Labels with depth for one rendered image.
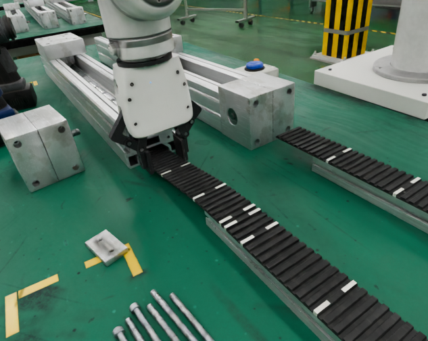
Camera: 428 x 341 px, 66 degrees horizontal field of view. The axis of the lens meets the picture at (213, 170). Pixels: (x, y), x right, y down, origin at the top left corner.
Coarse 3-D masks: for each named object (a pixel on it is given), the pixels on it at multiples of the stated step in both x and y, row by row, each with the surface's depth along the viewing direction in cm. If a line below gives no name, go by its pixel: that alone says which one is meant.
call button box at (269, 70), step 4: (264, 64) 79; (236, 68) 78; (240, 68) 78; (244, 68) 77; (260, 68) 75; (264, 68) 76; (268, 68) 76; (272, 68) 75; (276, 68) 75; (248, 72) 75; (252, 72) 74; (256, 72) 74; (264, 72) 74; (268, 72) 74; (272, 72) 75; (276, 72) 76; (276, 76) 76
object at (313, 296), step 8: (328, 272) 30; (336, 272) 30; (312, 280) 30; (320, 280) 30; (328, 280) 30; (336, 280) 30; (344, 280) 30; (304, 288) 29; (312, 288) 29; (320, 288) 29; (328, 288) 29; (336, 288) 29; (296, 296) 29; (304, 296) 29; (312, 296) 28; (320, 296) 28; (304, 304) 28; (312, 304) 28
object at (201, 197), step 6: (222, 186) 44; (228, 186) 43; (204, 192) 43; (210, 192) 43; (216, 192) 42; (222, 192) 42; (192, 198) 42; (198, 198) 42; (204, 198) 42; (210, 198) 42; (198, 204) 41
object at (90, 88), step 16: (48, 64) 100; (64, 64) 87; (80, 64) 95; (96, 64) 84; (64, 80) 83; (80, 80) 73; (96, 80) 85; (112, 80) 72; (80, 96) 71; (96, 96) 63; (112, 96) 71; (80, 112) 79; (96, 112) 62; (112, 112) 55; (96, 128) 69; (112, 144) 60; (160, 144) 61; (128, 160) 55
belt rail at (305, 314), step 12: (216, 228) 40; (228, 240) 38; (240, 252) 37; (252, 264) 35; (264, 276) 34; (276, 288) 32; (288, 300) 31; (300, 312) 30; (312, 324) 29; (324, 324) 27; (324, 336) 28; (336, 336) 26
